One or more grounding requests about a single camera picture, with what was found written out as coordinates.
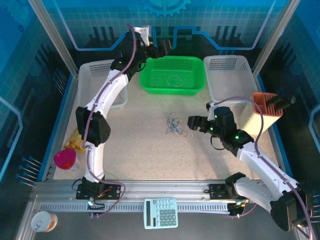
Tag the aluminium frame post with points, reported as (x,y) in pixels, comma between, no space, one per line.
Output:
(55,37)
(273,37)

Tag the tin can with orange label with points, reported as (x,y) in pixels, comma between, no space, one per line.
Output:
(42,221)

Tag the white plastic basket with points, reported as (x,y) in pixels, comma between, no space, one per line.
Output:
(90,85)
(230,77)

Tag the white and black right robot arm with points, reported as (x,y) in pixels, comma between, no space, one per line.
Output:
(262,165)

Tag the light blue calculator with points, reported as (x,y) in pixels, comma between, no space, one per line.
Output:
(160,215)

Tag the aluminium rail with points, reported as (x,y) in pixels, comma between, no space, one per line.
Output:
(162,187)

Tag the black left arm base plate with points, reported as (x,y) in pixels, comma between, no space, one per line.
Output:
(112,191)

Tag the green plastic basket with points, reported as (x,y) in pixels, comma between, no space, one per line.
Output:
(172,67)

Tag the yellow snack bag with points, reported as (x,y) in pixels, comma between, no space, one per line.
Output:
(72,144)

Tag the beige holder with orange rim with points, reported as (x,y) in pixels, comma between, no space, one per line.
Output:
(250,117)

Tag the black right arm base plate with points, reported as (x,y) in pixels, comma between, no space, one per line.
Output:
(216,191)

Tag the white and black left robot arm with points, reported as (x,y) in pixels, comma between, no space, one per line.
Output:
(110,90)

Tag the pink plastic cup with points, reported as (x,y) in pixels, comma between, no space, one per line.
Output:
(64,158)

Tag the pile of rubber bands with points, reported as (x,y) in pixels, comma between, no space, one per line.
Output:
(186,136)

